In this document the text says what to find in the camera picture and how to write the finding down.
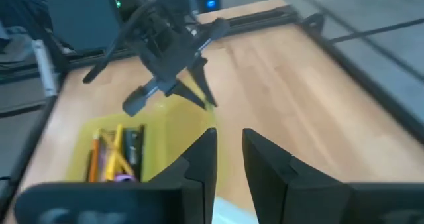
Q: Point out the black aluminium table frame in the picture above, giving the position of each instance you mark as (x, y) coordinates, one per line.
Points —
(265, 17)

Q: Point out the yellow pen with cap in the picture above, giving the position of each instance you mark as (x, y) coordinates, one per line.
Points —
(114, 151)

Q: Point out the black frame clamp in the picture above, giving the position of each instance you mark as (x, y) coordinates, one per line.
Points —
(314, 20)

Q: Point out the dark grey cabinet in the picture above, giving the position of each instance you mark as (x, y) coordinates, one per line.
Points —
(83, 18)

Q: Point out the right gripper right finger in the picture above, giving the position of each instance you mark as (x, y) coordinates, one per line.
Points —
(314, 201)

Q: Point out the yellow translucent supply box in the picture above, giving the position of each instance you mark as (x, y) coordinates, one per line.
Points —
(165, 134)

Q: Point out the cream pencil pink eraser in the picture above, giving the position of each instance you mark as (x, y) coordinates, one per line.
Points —
(124, 164)

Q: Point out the white cylindrical post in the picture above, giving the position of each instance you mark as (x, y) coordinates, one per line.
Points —
(44, 68)

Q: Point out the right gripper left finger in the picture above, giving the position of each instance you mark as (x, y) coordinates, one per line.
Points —
(132, 204)

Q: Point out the orange pencil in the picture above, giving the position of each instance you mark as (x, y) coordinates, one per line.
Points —
(94, 157)

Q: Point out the black pen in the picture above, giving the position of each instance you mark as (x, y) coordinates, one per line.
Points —
(134, 151)

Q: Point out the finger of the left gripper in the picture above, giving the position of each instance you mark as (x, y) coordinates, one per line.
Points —
(185, 93)
(202, 76)

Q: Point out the purple scissors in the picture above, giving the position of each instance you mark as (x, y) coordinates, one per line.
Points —
(125, 177)

